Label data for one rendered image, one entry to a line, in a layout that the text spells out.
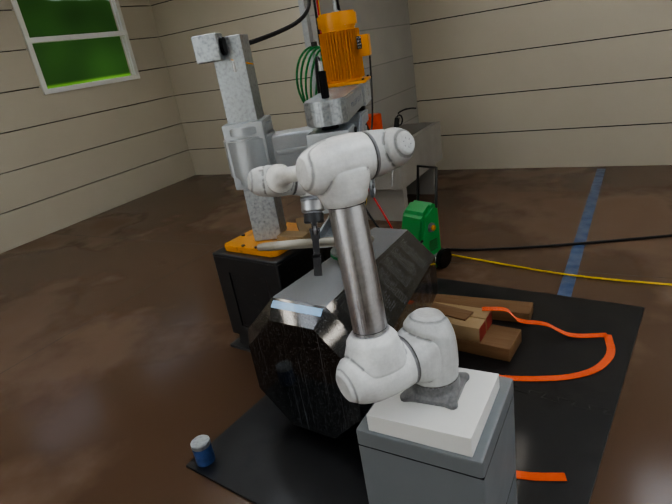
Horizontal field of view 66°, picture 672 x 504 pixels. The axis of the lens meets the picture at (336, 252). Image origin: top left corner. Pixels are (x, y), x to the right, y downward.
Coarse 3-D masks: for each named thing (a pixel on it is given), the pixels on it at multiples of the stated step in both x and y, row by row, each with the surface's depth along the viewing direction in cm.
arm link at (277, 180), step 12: (264, 168) 179; (276, 168) 177; (288, 168) 170; (252, 180) 178; (264, 180) 178; (276, 180) 175; (288, 180) 171; (252, 192) 181; (264, 192) 180; (276, 192) 179; (288, 192) 183
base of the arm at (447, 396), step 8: (464, 376) 165; (416, 384) 158; (456, 384) 158; (464, 384) 163; (408, 392) 161; (416, 392) 159; (424, 392) 157; (432, 392) 156; (440, 392) 155; (448, 392) 156; (456, 392) 157; (408, 400) 160; (416, 400) 159; (424, 400) 157; (432, 400) 156; (440, 400) 155; (448, 400) 154; (456, 400) 154; (448, 408) 154; (456, 408) 153
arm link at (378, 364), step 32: (320, 160) 126; (352, 160) 128; (320, 192) 130; (352, 192) 130; (352, 224) 134; (352, 256) 136; (352, 288) 139; (352, 320) 144; (384, 320) 144; (352, 352) 144; (384, 352) 141; (352, 384) 141; (384, 384) 142
